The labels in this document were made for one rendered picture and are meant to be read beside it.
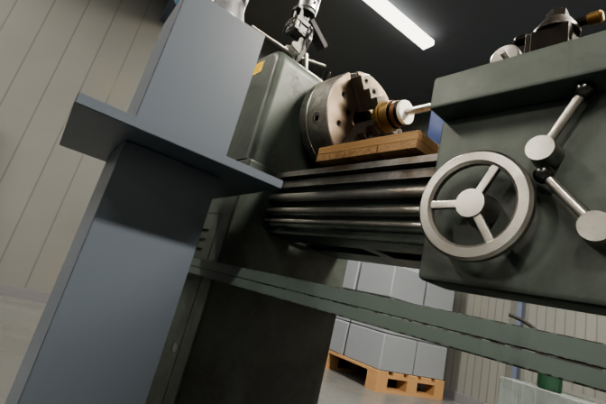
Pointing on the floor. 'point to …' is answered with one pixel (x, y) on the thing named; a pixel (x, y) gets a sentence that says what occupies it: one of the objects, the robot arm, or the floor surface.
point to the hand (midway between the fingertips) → (297, 60)
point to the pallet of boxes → (356, 339)
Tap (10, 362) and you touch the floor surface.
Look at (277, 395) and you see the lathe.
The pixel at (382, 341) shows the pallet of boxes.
